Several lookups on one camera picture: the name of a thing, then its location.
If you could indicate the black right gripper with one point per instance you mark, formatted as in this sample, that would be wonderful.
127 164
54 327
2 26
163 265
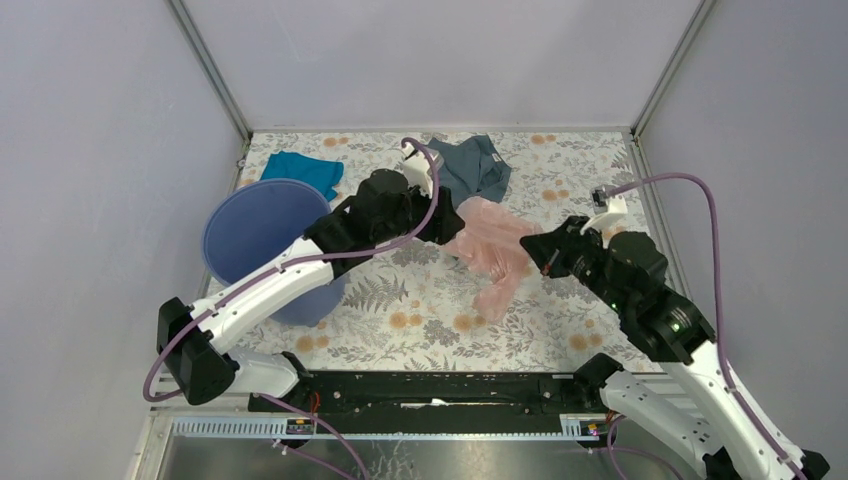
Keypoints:
548 250

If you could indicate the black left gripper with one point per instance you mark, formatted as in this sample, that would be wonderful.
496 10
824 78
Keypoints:
445 223

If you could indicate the pink plastic trash bag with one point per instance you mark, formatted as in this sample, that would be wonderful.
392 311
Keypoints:
489 244

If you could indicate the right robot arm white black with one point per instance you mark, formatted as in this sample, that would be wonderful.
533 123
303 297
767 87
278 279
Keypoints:
627 273

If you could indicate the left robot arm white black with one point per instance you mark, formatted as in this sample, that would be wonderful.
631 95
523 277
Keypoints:
195 342

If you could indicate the blue plastic trash bin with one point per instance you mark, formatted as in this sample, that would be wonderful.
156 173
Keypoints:
255 224

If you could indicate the grey-blue shirt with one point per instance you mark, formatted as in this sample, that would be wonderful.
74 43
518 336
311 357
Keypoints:
473 168

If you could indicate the floral tablecloth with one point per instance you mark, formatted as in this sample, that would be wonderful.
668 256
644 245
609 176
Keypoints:
411 309

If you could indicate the teal cloth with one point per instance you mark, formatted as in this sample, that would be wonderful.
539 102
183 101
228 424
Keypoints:
322 175

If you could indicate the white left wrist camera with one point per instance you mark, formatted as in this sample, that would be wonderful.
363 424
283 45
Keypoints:
416 170

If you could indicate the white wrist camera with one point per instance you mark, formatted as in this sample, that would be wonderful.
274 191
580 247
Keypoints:
608 210
416 170

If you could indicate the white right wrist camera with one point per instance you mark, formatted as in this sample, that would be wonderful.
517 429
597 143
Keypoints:
608 210

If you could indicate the white slotted cable duct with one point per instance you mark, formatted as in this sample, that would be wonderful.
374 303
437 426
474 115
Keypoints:
560 427

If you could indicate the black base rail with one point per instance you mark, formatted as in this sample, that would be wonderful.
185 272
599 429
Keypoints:
393 397

